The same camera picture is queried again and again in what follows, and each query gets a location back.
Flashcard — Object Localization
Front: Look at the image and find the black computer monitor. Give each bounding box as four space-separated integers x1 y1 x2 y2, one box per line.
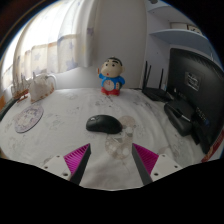
166 47 224 155

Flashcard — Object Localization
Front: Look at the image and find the cartoon boy figure alarm clock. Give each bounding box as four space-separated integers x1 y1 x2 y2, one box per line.
97 56 126 97

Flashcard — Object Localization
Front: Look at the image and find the wooden ship model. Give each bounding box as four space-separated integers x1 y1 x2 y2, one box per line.
11 73 31 103

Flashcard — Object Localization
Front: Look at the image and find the black desktop box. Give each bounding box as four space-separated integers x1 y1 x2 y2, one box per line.
163 99 196 137

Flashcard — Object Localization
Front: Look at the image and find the black router with antennas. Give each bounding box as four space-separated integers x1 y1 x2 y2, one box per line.
142 60 175 103

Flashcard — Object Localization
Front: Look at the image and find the white wall shelf unit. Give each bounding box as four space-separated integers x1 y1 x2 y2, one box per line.
146 0 216 58

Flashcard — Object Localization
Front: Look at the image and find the red printed packet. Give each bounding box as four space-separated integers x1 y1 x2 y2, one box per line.
201 131 224 163

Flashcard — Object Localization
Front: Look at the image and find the black computer mouse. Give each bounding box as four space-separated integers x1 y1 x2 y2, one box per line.
85 114 124 135

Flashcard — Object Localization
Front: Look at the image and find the white printed tablecloth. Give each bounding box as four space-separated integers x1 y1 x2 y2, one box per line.
0 87 209 191

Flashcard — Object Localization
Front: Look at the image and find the round purple printed mouse pad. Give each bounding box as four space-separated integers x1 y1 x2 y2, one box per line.
13 104 45 134

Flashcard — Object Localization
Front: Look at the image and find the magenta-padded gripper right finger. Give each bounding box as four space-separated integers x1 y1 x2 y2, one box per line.
131 143 184 186

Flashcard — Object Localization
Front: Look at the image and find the white star printed curtain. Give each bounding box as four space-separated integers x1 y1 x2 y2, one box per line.
0 0 98 96

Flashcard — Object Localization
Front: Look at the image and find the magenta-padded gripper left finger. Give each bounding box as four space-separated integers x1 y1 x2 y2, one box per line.
40 143 92 186

